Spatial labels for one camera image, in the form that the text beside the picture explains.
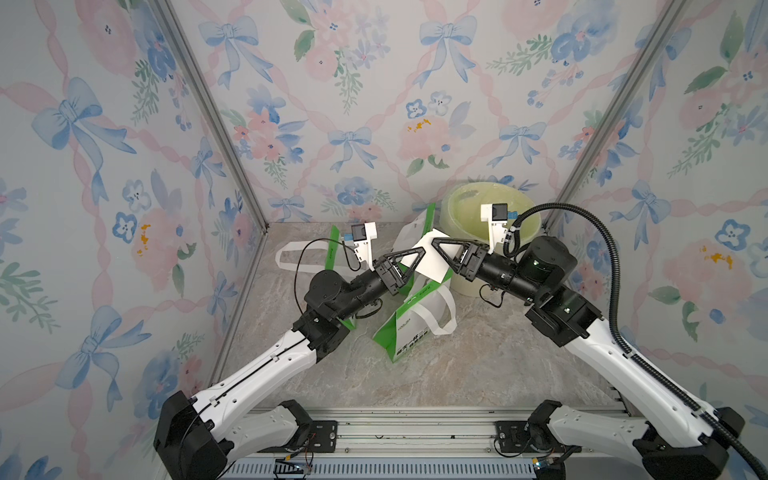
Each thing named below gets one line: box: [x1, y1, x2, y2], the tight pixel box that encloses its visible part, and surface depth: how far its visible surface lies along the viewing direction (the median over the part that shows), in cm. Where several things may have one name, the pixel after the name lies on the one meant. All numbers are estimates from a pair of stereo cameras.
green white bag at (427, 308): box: [373, 268, 458, 363], surface depth 74 cm
